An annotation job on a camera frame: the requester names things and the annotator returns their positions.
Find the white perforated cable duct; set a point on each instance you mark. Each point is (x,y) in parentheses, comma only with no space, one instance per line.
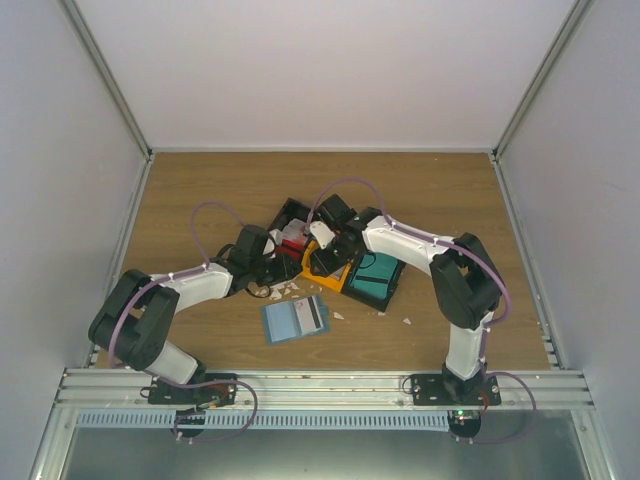
(269,419)

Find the blue leather card holder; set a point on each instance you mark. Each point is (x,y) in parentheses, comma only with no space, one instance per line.
(280,323)

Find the white credit card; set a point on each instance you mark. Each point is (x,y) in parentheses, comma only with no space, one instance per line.
(308,316)

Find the left aluminium frame post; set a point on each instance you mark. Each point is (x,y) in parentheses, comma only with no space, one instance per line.
(83,32)

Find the red and white card stack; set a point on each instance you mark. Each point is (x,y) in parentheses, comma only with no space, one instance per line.
(295,238)

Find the yellow bin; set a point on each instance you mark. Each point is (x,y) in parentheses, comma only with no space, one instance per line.
(334,281)

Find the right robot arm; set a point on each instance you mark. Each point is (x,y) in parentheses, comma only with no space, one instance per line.
(341,218)

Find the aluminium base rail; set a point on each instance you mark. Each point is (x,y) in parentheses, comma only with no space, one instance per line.
(329,390)

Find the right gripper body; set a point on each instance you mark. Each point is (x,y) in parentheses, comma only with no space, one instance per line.
(336,261)

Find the black bin with teal cards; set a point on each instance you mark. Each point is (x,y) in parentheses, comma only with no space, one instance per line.
(377,305)

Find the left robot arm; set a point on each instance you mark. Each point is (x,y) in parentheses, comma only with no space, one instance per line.
(133,324)

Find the aluminium frame post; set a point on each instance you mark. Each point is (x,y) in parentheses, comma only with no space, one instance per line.
(568,27)
(83,32)

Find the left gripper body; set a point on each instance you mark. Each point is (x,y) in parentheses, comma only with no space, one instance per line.
(271,275)

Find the teal card stack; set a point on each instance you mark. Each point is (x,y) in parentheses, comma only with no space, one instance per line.
(376,275)

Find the right aluminium frame post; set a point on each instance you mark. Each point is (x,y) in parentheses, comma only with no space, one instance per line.
(568,27)

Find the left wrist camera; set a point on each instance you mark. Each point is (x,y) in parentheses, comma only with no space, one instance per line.
(276,239)

